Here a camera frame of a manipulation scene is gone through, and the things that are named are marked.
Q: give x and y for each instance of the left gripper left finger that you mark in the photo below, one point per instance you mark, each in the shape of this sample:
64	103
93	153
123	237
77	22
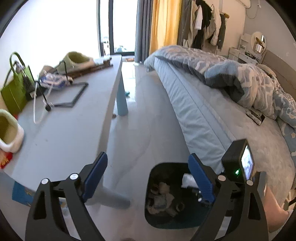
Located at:
46	221

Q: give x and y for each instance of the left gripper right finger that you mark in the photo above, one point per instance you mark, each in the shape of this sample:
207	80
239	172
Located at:
216	190

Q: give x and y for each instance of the black face tissue pack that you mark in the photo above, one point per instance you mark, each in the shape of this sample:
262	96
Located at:
255	115

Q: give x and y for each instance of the white blue tissue pack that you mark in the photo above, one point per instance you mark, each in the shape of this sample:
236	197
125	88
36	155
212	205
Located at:
159	203

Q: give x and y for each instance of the black trash bin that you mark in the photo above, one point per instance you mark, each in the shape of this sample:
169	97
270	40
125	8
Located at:
186	210

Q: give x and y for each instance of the person's right hand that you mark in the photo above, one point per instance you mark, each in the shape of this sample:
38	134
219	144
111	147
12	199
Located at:
276	217

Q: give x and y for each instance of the blue box on floor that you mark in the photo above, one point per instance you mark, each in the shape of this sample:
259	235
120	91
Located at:
22	194

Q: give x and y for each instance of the light blue low table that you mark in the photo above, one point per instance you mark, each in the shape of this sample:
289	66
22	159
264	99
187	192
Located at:
62	141

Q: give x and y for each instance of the bed with grey cover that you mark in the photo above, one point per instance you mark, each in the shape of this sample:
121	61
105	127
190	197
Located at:
211	121

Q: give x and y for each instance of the green slipper near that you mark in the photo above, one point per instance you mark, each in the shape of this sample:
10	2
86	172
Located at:
12	134

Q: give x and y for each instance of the green slipper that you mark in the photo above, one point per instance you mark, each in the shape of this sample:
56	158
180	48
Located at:
12	134
75	61

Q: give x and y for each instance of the blue wavy fleece blanket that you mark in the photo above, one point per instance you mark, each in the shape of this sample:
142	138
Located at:
246	84

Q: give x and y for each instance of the blue patterned pouch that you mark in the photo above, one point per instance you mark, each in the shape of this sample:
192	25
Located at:
55	81

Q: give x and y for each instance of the green gift bag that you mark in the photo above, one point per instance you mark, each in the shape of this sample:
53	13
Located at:
18	85

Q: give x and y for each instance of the grey padded headboard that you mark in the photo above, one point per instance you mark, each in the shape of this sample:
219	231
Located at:
284	73

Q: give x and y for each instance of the green slipper far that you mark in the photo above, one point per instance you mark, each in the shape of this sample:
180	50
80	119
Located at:
75	61

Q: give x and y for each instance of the white dressing table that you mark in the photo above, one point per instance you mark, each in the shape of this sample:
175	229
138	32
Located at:
241	54

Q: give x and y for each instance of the wooden sticks bundle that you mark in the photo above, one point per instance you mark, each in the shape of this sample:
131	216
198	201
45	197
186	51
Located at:
95	68

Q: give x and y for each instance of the round vanity mirror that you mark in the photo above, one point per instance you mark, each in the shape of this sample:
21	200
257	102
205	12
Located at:
258	44

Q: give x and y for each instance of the clothes rack with garments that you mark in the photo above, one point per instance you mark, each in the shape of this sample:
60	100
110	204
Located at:
202	26

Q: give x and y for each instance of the glass balcony door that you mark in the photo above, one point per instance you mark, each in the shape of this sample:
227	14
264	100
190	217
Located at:
117	22

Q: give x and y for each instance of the yellow curtain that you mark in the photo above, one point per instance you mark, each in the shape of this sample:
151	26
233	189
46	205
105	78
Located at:
165	23

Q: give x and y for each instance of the grey curtain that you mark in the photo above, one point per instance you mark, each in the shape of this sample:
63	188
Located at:
143	30

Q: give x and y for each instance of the black action camera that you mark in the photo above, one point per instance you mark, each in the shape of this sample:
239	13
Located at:
238	161

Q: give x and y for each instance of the black wire stand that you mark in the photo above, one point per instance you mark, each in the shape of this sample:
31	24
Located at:
64	98

